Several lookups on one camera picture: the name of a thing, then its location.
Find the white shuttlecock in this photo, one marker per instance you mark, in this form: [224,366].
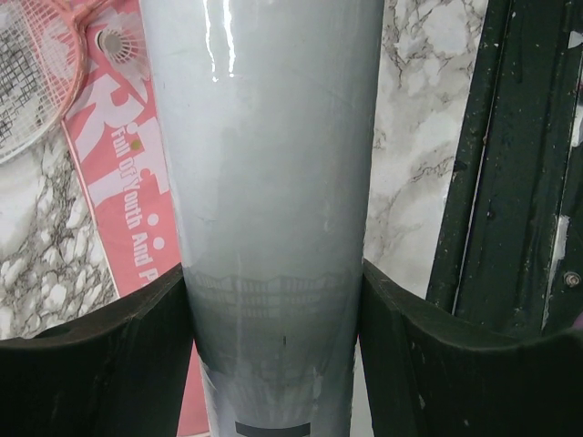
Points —
[122,41]

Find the pink racket bag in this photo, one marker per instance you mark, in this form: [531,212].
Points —
[113,131]

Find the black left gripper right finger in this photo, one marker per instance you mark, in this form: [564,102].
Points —
[429,373]

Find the white shuttlecock tube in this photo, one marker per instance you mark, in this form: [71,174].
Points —
[266,111]

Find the pink badminton racket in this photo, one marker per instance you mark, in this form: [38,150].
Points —
[41,68]

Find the black base frame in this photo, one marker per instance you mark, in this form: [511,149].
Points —
[492,264]

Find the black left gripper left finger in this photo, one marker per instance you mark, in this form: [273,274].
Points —
[117,371]

